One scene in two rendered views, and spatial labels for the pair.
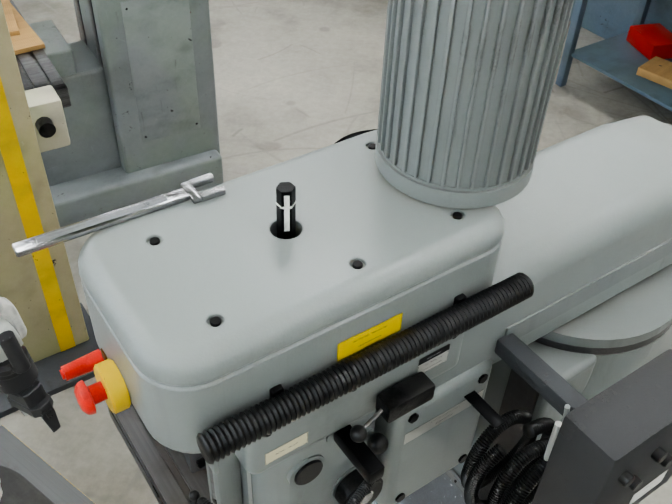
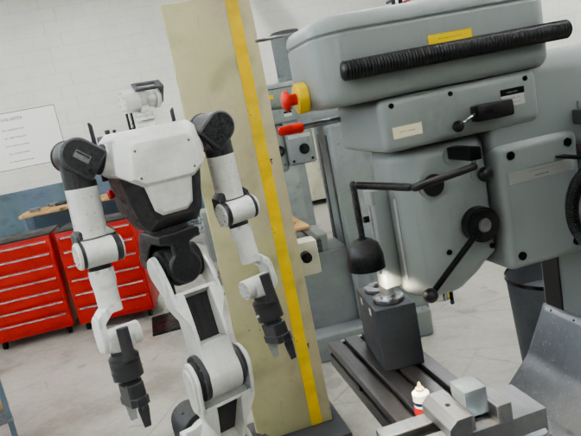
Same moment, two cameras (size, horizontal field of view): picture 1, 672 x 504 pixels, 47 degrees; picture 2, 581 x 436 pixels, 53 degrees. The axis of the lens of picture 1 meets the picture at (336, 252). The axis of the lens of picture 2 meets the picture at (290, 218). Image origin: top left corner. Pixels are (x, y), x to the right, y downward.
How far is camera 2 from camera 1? 0.90 m
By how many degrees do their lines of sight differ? 37
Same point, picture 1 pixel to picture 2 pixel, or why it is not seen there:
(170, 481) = (368, 375)
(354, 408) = (455, 117)
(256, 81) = not seen: hidden behind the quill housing
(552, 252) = not seen: outside the picture
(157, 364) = (316, 23)
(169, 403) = (324, 51)
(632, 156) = not seen: outside the picture
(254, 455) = (384, 126)
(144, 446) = (352, 362)
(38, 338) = (296, 409)
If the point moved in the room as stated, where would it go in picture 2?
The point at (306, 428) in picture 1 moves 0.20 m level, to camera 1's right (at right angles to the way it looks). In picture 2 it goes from (419, 118) to (537, 98)
